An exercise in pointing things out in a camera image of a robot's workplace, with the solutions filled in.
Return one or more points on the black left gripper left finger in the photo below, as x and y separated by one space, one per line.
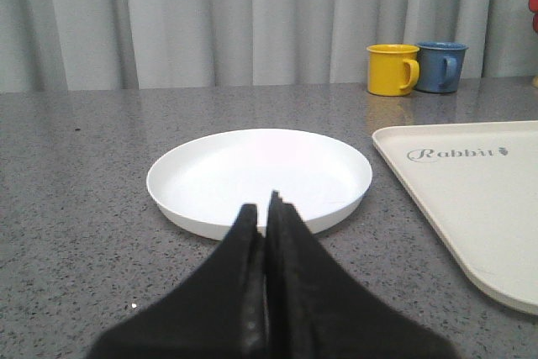
218 312

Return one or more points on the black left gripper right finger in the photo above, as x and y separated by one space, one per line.
317 310

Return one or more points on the white round plate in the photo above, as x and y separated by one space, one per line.
201 185

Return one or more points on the cream rabbit serving tray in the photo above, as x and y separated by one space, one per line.
477 186

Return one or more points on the yellow enamel mug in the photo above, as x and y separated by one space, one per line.
393 69

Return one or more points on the blue enamel mug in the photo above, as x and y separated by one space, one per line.
440 66

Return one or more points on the grey curtain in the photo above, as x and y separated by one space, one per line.
69 45

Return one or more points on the red enamel mug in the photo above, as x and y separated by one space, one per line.
533 7

